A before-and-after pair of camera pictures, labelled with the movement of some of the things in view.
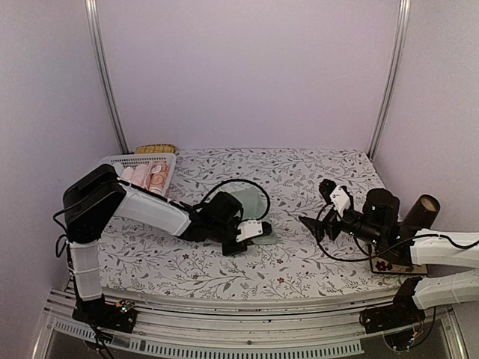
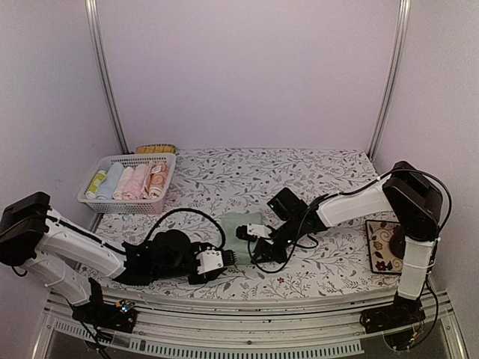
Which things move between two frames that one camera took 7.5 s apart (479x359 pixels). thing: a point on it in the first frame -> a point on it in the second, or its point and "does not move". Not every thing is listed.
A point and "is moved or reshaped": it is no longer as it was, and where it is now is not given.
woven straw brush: [156, 148] does not move
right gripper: [331, 224] -> [263, 249]
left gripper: [230, 250] -> [203, 247]
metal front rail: [314, 327] does not move
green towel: [253, 201] is moved or reshaped
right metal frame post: [403, 29] does not move
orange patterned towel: [159, 176] does not move
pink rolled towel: [141, 175] does not move
